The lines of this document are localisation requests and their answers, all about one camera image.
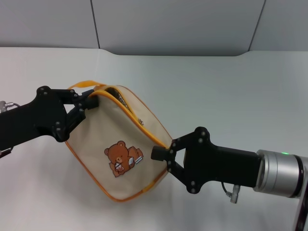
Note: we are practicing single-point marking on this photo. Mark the silver zipper pull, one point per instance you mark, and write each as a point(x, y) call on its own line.
point(141, 122)

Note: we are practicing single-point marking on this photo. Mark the beige bear food bag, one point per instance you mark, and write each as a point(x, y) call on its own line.
point(101, 134)

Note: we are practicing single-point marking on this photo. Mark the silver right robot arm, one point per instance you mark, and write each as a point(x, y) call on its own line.
point(279, 173)

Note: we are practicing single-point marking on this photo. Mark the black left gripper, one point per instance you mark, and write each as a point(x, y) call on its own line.
point(36, 118)

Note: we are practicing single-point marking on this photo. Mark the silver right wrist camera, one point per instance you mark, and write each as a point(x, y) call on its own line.
point(303, 216)

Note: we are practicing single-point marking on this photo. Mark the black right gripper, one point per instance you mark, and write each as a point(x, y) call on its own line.
point(216, 163)

